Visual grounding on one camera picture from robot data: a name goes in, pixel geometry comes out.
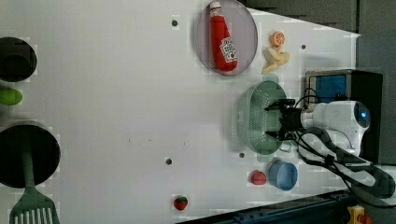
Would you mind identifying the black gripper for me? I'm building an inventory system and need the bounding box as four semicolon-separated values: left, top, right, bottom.
264;99;303;141

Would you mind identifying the green oval strainer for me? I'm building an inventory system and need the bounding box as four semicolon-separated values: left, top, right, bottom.
237;81;286;155

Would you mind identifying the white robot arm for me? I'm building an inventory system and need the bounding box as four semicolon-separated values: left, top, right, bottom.
265;99;395;200

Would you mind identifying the blue bowl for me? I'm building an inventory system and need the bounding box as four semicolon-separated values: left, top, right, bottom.
269;161;298;191

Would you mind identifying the large red strawberry toy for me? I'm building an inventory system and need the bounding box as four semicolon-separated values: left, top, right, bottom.
250;171;267;186

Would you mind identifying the black toaster oven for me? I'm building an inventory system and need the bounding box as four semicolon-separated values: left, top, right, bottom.
305;69;383;163

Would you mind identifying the orange slice toy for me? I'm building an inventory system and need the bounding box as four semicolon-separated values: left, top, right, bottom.
270;32;286;48

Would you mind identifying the red ketchup bottle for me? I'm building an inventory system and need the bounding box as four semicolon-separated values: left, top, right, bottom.
209;1;238;72

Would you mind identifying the round purple plate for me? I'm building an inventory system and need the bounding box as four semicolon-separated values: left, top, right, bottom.
194;0;258;76

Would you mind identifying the small red strawberry toy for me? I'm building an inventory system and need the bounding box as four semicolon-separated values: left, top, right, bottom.
174;196;189;211

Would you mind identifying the black cylindrical holder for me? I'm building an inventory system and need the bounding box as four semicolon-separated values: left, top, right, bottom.
0;120;61;189

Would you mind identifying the green slotted spatula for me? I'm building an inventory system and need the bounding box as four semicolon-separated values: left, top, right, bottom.
8;140;61;224

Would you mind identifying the small black cylinder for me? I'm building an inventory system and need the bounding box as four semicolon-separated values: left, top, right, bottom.
0;36;37;82

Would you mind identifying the green marker tube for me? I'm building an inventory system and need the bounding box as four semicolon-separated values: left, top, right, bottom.
0;89;22;105

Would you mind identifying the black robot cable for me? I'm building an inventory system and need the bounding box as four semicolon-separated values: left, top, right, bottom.
292;87;396;209

